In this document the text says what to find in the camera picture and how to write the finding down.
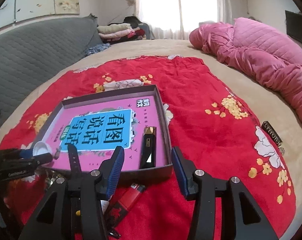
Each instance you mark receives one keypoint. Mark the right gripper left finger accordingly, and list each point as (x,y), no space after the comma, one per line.
(51,218)

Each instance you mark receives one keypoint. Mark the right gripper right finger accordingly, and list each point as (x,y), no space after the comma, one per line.
(242,218)

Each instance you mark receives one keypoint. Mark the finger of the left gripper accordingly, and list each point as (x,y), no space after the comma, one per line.
(20,168)
(15,153)

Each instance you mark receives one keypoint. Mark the white plastic jar lid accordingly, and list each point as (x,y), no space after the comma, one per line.
(41,148)

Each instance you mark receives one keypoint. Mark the red and black lighter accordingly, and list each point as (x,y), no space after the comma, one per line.
(118,211)

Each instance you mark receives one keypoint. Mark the black and yellow wristwatch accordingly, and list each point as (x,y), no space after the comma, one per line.
(74,186)

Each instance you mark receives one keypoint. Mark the black hair claw clip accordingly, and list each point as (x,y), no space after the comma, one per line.
(57,153)

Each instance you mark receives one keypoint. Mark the red floral blanket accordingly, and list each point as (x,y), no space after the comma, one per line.
(213,128)

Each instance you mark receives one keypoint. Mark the black and gold lighter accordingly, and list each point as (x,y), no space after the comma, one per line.
(148,153)

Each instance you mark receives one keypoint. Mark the pink and blue book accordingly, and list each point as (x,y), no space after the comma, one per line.
(97,129)

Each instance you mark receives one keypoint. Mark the black blanket label tag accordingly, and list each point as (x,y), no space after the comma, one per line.
(266,126)

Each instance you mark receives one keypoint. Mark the grey cardboard box tray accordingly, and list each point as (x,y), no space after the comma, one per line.
(142,176)

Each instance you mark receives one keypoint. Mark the grey quilted headboard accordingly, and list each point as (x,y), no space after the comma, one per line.
(32,54)

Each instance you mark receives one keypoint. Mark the beige bed sheet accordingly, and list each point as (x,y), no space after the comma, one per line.
(266,104)

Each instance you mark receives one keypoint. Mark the pink quilted duvet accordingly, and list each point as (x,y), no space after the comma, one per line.
(260,51)

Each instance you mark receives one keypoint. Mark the stack of folded clothes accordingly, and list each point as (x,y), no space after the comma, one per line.
(131,29)

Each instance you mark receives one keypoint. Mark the white window curtain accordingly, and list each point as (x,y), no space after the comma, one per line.
(176,19)

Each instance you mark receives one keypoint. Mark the floral wall painting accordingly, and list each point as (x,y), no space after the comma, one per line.
(12,11)

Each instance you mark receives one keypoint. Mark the black wall television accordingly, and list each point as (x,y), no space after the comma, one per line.
(294,25)

